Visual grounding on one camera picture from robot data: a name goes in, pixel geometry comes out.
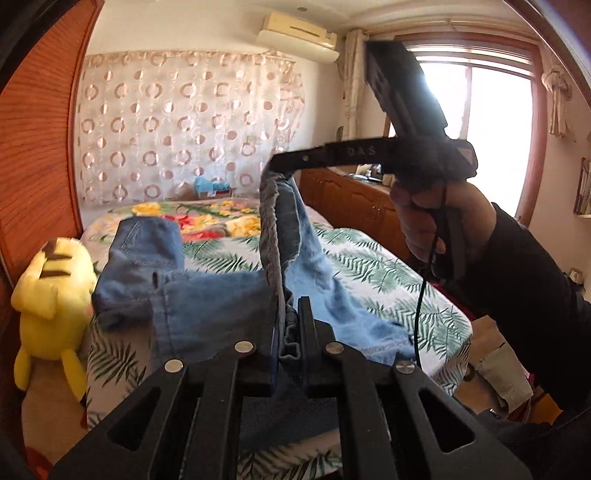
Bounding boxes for blue denim jeans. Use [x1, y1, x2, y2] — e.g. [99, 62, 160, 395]
[92, 173, 414, 450]

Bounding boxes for black sleeved right forearm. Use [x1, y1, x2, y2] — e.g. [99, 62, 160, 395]
[457, 210, 590, 479]

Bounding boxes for person's right hand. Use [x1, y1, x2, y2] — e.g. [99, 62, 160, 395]
[389, 180, 498, 265]

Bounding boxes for long wooden cabinet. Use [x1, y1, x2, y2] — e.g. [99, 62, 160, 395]
[298, 169, 419, 270]

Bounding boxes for beige side curtain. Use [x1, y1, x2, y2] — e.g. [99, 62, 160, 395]
[342, 29, 367, 140]

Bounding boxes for palm leaf bed sheet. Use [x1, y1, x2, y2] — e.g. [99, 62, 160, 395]
[85, 223, 475, 480]

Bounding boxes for blue item on box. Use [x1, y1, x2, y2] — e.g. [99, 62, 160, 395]
[193, 176, 231, 199]

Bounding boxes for floral blanket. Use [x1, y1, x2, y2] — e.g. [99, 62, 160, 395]
[82, 197, 260, 248]

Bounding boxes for yellow Pikachu plush toy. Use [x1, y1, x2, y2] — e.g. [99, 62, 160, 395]
[11, 237, 97, 403]

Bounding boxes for circle pattern sheer curtain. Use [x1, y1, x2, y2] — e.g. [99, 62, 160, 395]
[74, 50, 304, 205]

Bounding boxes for wooden slatted wardrobe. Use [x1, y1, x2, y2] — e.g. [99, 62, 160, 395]
[1, 1, 103, 479]

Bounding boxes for window with wooden frame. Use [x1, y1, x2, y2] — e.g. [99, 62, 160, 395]
[399, 33, 547, 225]

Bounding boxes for white wall air conditioner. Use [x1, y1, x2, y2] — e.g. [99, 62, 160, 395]
[256, 12, 339, 64]

